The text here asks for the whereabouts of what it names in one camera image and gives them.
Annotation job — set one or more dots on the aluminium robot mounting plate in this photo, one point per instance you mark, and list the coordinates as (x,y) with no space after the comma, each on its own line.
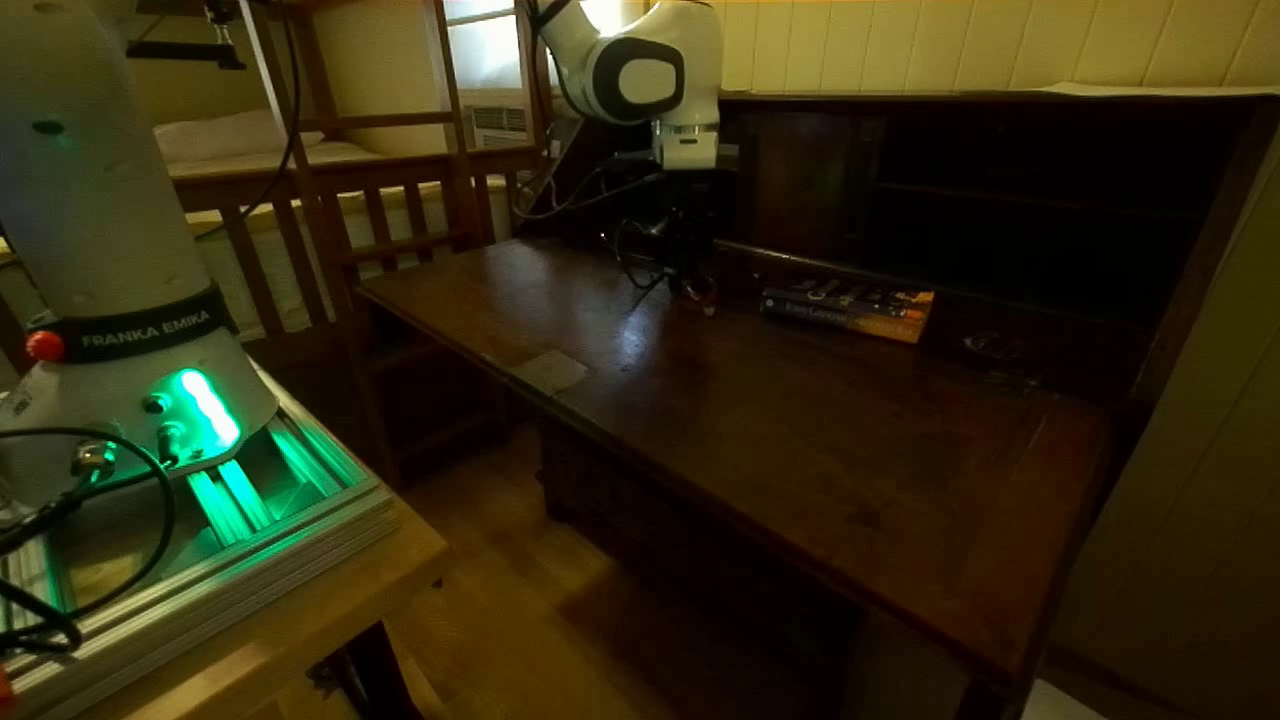
(122,560)

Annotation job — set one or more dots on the dark wooden chair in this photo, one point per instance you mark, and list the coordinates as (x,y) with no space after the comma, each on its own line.
(388,218)

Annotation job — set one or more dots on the small white paper piece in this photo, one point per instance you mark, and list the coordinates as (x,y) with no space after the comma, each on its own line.
(553,372)

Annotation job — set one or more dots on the wooden bed frame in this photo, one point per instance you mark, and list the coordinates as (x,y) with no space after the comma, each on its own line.
(332,83)

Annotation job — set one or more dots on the dark wooden secretary desk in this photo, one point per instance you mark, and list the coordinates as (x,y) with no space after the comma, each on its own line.
(812,481)

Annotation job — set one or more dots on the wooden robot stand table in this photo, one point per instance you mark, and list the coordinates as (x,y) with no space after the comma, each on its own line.
(261,665)

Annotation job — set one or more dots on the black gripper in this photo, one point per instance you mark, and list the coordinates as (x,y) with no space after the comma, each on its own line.
(687,222)

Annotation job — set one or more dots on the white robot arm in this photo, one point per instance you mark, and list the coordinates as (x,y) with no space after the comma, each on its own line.
(136,338)

